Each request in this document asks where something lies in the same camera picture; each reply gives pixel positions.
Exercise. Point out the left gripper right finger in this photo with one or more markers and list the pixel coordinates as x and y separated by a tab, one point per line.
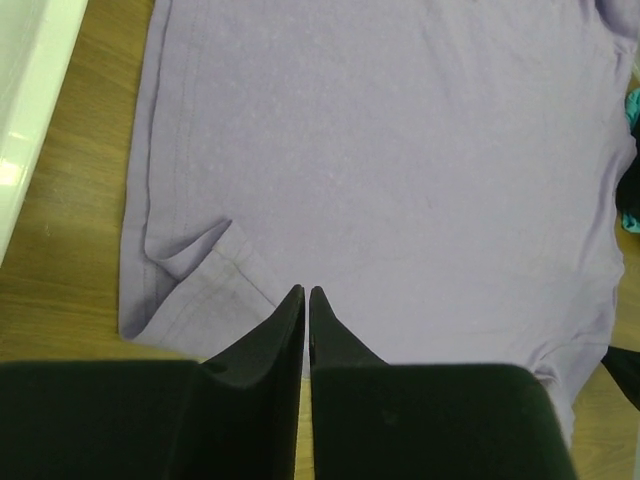
372	420

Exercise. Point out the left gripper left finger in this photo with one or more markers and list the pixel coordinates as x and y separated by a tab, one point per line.
234	416

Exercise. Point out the purple t shirt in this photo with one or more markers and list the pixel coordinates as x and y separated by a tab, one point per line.
444	170

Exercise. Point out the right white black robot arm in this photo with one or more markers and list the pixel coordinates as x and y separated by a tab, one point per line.
623	366

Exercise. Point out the folded black t shirt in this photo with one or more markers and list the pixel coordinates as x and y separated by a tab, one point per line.
627	193

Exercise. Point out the folded turquoise t shirt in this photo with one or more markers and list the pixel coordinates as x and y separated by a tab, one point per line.
630	222

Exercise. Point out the white perforated plastic basket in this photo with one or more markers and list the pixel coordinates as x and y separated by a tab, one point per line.
37	41

